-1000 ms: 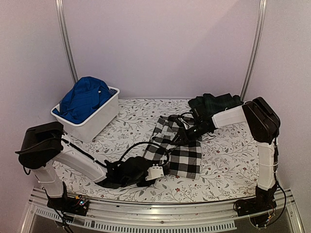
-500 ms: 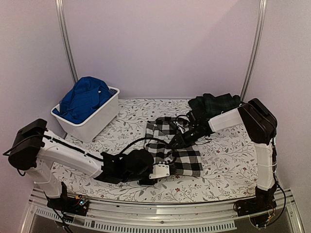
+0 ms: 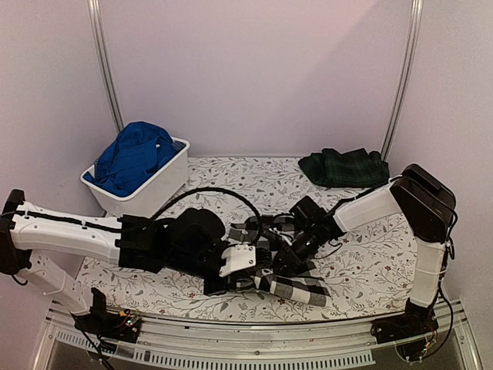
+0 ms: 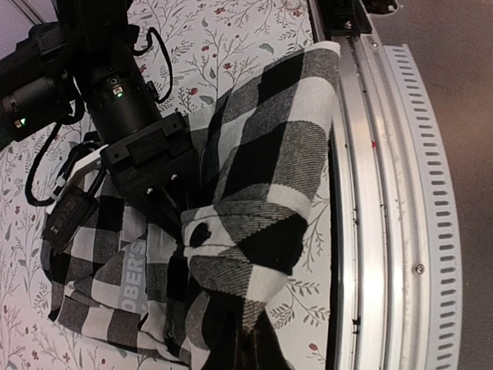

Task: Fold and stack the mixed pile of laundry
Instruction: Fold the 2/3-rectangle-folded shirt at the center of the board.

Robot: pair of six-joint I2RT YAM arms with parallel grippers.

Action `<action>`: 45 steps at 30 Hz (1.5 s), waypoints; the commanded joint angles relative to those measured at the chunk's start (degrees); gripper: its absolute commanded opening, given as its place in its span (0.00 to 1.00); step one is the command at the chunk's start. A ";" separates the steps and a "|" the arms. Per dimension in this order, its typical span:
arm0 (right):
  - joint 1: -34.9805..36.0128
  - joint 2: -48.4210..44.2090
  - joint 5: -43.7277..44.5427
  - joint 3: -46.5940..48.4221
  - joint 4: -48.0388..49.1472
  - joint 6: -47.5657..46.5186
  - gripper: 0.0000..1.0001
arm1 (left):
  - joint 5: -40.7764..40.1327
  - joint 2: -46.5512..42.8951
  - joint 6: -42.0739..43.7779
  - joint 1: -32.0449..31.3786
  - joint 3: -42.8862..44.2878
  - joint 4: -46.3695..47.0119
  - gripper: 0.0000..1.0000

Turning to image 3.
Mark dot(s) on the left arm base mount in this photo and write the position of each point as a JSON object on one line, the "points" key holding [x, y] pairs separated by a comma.
{"points": [[123, 326]]}

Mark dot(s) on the floral patterned table mat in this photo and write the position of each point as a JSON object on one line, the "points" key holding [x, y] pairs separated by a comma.
{"points": [[369, 271]]}

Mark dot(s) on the blue garment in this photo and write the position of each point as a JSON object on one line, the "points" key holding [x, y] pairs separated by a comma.
{"points": [[137, 153]]}

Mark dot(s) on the right aluminium frame post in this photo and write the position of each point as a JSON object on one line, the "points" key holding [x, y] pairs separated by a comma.
{"points": [[411, 45]]}

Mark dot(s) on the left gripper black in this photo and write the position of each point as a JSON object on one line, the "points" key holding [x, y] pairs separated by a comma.
{"points": [[228, 285]]}

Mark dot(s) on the green plaid pleated skirt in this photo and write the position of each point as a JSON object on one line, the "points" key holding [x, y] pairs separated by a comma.
{"points": [[353, 169]]}

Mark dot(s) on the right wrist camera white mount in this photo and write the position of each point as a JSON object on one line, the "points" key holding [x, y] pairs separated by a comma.
{"points": [[275, 239]]}

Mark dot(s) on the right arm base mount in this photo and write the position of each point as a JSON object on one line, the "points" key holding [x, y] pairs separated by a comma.
{"points": [[413, 334]]}

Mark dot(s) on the white plastic laundry bin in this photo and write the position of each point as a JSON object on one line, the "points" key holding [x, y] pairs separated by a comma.
{"points": [[150, 196]]}

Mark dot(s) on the front aluminium rail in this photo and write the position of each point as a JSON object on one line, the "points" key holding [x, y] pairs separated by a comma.
{"points": [[185, 343]]}

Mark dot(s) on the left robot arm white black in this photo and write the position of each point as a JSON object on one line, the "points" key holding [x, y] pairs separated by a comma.
{"points": [[193, 243]]}

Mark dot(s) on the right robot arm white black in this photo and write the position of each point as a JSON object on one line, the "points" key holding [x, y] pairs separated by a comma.
{"points": [[427, 205]]}

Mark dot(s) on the black white checkered shirt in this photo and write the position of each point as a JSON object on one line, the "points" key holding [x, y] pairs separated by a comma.
{"points": [[308, 287]]}

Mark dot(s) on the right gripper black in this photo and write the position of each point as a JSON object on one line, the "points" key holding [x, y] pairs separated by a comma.
{"points": [[293, 261]]}

